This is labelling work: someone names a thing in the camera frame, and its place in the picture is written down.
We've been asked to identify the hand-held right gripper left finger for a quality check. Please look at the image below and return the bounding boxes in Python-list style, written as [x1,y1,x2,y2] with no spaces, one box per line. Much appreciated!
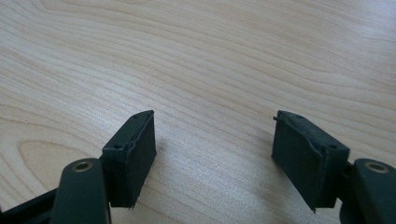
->
[101,109,158,209]

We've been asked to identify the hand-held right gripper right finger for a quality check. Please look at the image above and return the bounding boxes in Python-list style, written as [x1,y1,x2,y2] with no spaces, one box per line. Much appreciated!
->
[271,109,351,214]

